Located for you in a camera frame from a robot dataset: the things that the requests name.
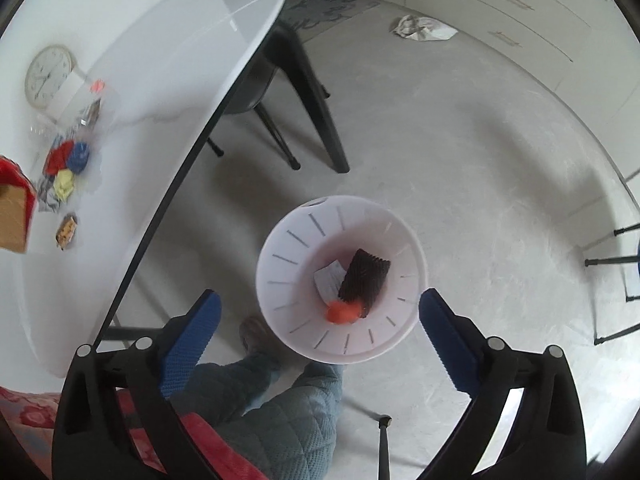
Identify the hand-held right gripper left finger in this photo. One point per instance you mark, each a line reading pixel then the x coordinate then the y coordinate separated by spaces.
pixel 192 342

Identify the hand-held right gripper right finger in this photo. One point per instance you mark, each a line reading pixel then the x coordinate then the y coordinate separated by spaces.
pixel 445 347

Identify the white slotted plastic bin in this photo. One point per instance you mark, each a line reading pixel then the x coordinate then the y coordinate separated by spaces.
pixel 300 270

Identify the clear plastic bowl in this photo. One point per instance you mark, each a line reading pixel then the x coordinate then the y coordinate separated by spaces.
pixel 65 127

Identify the pink paper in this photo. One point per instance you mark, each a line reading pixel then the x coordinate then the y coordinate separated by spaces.
pixel 97 86

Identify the person's slipper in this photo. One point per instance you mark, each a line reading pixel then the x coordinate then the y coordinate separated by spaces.
pixel 255 332

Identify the dark brown corrugated paper cup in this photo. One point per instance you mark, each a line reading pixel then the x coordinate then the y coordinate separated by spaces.
pixel 364 277

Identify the orange crumpled paper ball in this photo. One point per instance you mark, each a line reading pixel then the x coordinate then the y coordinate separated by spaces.
pixel 341 312

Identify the black metal leg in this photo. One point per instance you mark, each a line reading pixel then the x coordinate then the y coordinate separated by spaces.
pixel 384 447

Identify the person's quilted trouser legs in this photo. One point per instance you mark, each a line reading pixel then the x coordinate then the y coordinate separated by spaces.
pixel 280 425

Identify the white paper slip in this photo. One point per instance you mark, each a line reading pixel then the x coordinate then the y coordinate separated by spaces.
pixel 327 280

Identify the small orange snack wrapper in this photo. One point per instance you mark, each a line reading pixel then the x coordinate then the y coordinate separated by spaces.
pixel 66 232

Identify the red floral cloth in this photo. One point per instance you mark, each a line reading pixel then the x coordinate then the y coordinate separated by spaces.
pixel 30 410

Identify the black metal stand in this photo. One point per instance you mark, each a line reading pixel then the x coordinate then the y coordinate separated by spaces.
pixel 612 260

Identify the yellow crumpled paper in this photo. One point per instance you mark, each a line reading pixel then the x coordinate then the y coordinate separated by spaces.
pixel 65 183

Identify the blue crumpled paper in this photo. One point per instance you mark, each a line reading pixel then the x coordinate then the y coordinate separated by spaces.
pixel 79 156

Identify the red cardboard box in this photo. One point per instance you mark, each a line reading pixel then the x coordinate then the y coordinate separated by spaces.
pixel 12 210

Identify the red crumpled paper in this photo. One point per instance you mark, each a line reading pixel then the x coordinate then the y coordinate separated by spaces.
pixel 60 155

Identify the dark grey chair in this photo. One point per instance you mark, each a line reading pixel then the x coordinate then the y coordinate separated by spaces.
pixel 252 85

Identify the black table leg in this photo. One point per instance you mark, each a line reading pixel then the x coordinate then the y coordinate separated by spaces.
pixel 312 105

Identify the white paper card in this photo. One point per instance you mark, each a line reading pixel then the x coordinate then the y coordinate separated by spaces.
pixel 75 95

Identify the crumpled white paper bag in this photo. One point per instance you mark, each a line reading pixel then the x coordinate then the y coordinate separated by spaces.
pixel 422 27

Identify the grey patterned rug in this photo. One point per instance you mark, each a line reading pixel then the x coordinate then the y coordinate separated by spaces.
pixel 327 7

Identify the round white wall clock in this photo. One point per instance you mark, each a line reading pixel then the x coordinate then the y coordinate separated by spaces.
pixel 47 76

